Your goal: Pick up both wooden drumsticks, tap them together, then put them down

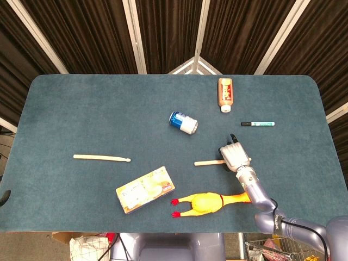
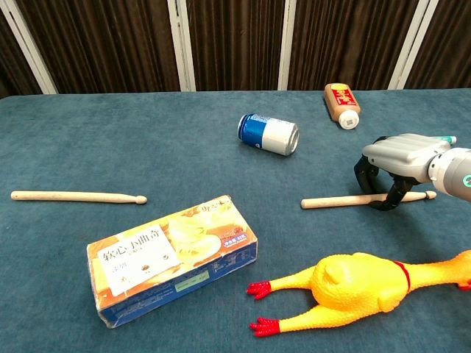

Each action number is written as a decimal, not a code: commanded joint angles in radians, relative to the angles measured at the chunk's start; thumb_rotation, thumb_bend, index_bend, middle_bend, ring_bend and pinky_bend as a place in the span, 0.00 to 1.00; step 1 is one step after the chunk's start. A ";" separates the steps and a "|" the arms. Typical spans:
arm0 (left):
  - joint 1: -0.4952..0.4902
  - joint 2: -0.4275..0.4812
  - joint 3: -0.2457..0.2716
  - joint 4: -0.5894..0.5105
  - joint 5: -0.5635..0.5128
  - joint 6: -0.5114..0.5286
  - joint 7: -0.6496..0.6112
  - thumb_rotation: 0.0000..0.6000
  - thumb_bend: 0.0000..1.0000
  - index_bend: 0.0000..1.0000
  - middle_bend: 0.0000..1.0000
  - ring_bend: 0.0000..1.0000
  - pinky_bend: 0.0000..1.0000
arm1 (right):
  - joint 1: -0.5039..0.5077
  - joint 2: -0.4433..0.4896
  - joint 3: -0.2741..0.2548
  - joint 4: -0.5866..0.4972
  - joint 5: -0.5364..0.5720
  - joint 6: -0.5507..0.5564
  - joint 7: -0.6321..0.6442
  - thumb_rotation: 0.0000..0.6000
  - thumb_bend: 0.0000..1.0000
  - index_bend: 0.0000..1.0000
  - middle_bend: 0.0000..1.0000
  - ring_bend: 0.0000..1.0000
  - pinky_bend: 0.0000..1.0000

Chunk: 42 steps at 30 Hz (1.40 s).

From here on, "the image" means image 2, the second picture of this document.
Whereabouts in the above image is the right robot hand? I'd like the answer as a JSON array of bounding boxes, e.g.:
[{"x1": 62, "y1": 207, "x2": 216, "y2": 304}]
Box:
[{"x1": 353, "y1": 132, "x2": 452, "y2": 212}]

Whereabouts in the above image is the wooden drumstick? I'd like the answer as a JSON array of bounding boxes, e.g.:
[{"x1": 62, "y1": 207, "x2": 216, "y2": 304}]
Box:
[
  {"x1": 10, "y1": 190, "x2": 149, "y2": 205},
  {"x1": 300, "y1": 190, "x2": 438, "y2": 210}
]

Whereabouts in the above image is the brown bottle with red label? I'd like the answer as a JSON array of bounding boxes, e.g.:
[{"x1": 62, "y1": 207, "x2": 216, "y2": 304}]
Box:
[{"x1": 323, "y1": 82, "x2": 362, "y2": 131}]

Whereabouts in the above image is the blue and white drink can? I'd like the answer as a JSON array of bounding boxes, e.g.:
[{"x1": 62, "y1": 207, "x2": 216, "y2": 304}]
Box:
[{"x1": 237, "y1": 113, "x2": 301, "y2": 157}]

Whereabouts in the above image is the yellow rubber chicken toy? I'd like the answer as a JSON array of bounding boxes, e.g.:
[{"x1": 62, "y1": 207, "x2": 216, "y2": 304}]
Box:
[{"x1": 245, "y1": 249, "x2": 471, "y2": 339}]

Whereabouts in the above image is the dark brown curtain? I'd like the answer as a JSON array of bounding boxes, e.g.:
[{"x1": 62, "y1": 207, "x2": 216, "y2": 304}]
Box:
[{"x1": 0, "y1": 0, "x2": 471, "y2": 99}]

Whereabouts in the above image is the blue felt table mat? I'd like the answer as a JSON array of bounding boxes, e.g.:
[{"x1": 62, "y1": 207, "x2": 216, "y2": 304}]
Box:
[{"x1": 0, "y1": 87, "x2": 471, "y2": 353}]

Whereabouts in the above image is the orange cookie box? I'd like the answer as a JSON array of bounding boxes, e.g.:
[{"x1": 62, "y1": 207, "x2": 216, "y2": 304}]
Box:
[{"x1": 86, "y1": 194, "x2": 259, "y2": 329}]

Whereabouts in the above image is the white partition frame post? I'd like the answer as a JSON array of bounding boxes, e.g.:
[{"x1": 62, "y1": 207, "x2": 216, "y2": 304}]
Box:
[
  {"x1": 166, "y1": 0, "x2": 196, "y2": 92},
  {"x1": 387, "y1": 0, "x2": 442, "y2": 90},
  {"x1": 277, "y1": 0, "x2": 297, "y2": 91},
  {"x1": 0, "y1": 5, "x2": 59, "y2": 95}
]

